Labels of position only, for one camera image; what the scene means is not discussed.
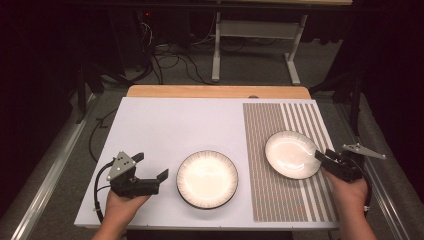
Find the person's left hand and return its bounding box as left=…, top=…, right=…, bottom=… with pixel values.
left=103, top=192, right=149, bottom=231

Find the white metal stand frame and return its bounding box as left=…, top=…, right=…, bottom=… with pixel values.
left=211, top=11, right=308, bottom=86

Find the person's right hand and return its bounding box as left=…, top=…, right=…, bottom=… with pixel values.
left=323, top=168, right=368, bottom=219

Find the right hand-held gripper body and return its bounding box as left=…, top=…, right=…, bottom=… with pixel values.
left=325, top=143, right=387, bottom=184

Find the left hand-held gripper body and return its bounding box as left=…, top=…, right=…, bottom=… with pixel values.
left=106, top=151, right=161, bottom=200

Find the thin black floor cable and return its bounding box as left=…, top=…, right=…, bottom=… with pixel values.
left=88, top=108, right=119, bottom=164

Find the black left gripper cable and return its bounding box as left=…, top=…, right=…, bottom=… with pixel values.
left=93, top=159, right=116, bottom=224

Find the black stand leg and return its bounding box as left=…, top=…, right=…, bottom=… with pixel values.
left=309, top=71, right=365, bottom=136
left=75, top=63, right=105, bottom=125

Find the white plate with dark rim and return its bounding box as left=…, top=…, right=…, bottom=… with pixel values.
left=175, top=149, right=240, bottom=210
left=264, top=130, right=323, bottom=180

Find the brown striped placemat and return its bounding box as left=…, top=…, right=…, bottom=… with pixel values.
left=242, top=102, right=339, bottom=223

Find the bundle of floor cables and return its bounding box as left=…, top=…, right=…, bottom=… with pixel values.
left=136, top=19, right=216, bottom=86

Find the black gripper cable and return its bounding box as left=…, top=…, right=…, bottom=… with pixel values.
left=361, top=166, right=374, bottom=216
left=93, top=159, right=116, bottom=224

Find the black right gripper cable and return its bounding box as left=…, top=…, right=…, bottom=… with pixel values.
left=361, top=166, right=374, bottom=216

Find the grey metal floor rail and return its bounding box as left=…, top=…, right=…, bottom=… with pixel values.
left=336, top=103, right=414, bottom=240
left=9, top=93, right=98, bottom=240

